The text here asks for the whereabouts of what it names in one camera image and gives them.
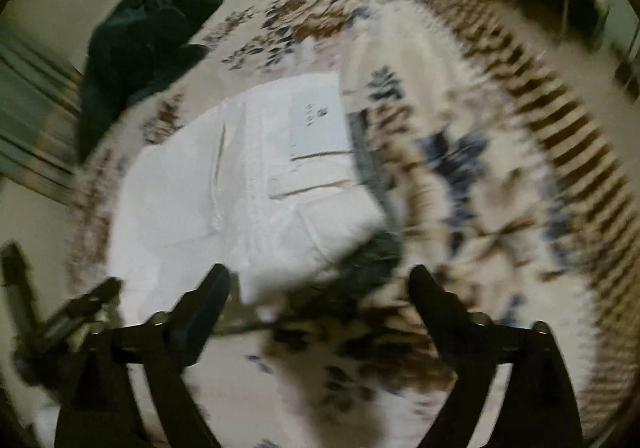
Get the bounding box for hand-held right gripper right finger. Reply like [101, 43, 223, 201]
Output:
[409, 264, 584, 448]

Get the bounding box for dark green blanket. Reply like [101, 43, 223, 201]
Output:
[76, 0, 226, 162]

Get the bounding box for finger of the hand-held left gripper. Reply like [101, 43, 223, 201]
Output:
[44, 277, 123, 345]
[0, 242, 41, 335]

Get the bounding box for floral bedsheet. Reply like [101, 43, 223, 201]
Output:
[30, 0, 623, 448]

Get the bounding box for green striped curtain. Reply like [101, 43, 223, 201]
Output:
[0, 28, 87, 195]

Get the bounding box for white pants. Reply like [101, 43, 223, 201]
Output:
[107, 72, 387, 325]

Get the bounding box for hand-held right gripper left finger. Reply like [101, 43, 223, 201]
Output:
[55, 264, 232, 448]

